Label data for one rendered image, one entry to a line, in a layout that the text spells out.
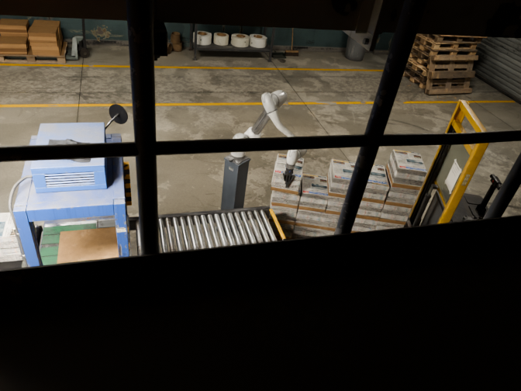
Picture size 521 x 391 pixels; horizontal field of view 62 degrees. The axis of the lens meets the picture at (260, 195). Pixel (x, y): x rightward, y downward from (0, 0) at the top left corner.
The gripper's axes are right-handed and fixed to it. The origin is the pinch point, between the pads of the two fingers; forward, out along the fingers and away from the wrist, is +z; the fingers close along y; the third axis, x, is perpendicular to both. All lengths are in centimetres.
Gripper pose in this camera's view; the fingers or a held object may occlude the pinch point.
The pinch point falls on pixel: (286, 184)
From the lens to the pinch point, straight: 437.8
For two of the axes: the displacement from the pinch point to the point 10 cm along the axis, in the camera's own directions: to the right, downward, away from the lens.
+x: -0.8, 5.9, -8.0
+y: -9.9, -1.5, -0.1
